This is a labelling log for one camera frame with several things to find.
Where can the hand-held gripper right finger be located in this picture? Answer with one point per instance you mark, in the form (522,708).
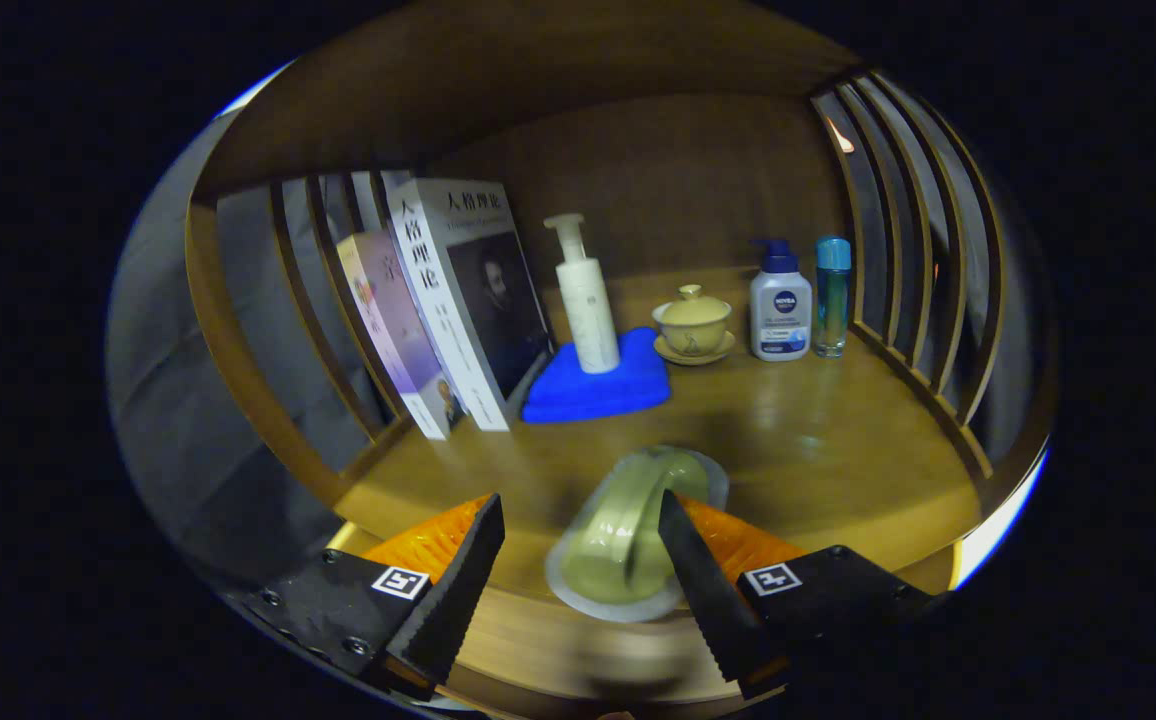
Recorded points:
(708,600)

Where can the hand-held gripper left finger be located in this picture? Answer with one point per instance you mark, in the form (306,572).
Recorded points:
(458,590)

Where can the wooden drawer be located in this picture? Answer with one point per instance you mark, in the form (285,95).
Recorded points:
(558,650)

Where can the wooden countertop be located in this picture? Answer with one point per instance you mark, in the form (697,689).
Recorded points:
(818,440)

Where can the wooden cabinet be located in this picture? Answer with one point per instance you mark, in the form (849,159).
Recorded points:
(678,180)

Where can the blue folded cloth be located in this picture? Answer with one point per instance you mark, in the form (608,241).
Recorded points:
(588,395)

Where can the purple white book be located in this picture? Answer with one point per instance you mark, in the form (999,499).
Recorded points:
(398,330)

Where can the yellow lidded teacup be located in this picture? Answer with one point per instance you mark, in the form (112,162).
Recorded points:
(693,325)

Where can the thick white black book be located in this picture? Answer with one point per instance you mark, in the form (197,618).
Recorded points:
(498,300)

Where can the white panel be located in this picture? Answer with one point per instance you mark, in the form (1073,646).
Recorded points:
(998,530)

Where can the white blue pump bottle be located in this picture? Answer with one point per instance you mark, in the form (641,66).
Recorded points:
(780,310)

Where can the tall white pump bottle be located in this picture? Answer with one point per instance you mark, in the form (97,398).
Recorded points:
(588,310)

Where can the teal bottle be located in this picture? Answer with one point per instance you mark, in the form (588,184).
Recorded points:
(832,300)

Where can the black backdrop cloth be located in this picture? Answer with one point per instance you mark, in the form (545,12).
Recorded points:
(168,400)

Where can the thin white book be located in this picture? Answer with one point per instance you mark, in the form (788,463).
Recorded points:
(388,250)

